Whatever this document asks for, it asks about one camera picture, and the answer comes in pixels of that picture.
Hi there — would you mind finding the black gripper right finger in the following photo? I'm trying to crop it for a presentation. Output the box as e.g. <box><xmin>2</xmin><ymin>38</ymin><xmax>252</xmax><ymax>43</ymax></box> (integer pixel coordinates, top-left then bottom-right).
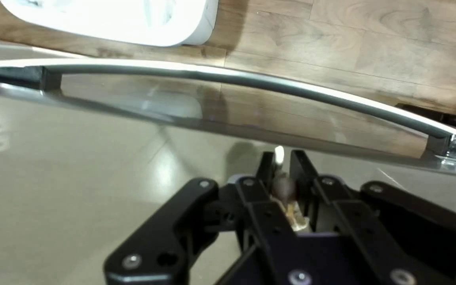
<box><xmin>288</xmin><ymin>149</ymin><xmax>456</xmax><ymax>285</ymax></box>

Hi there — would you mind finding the stainless steel dishwasher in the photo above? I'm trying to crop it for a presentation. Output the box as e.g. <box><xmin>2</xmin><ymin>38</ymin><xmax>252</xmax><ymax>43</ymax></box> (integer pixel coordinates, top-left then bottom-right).
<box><xmin>0</xmin><ymin>35</ymin><xmax>456</xmax><ymax>181</ymax></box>

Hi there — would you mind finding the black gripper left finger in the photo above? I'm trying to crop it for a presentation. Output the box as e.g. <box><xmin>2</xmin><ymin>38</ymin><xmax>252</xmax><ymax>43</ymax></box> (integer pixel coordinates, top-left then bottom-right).
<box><xmin>103</xmin><ymin>150</ymin><xmax>313</xmax><ymax>285</ymax></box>

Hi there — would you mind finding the white plastic trash bin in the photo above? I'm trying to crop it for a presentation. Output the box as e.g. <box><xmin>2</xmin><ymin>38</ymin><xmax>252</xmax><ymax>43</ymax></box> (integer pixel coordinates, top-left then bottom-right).
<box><xmin>0</xmin><ymin>0</ymin><xmax>220</xmax><ymax>49</ymax></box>

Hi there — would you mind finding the white bin liner bag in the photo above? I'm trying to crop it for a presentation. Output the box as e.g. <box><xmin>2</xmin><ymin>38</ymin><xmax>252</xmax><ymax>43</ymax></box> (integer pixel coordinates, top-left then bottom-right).
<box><xmin>21</xmin><ymin>0</ymin><xmax>187</xmax><ymax>30</ymax></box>

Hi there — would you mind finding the steel dishwasher handle bar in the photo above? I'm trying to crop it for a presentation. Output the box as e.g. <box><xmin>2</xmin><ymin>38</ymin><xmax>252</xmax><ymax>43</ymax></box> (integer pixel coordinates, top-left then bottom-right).
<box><xmin>0</xmin><ymin>55</ymin><xmax>456</xmax><ymax>160</ymax></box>

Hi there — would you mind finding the garlic clove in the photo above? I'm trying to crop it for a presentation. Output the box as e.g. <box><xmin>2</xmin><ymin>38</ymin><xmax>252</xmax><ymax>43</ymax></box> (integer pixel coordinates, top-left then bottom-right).
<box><xmin>271</xmin><ymin>146</ymin><xmax>312</xmax><ymax>234</ymax></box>

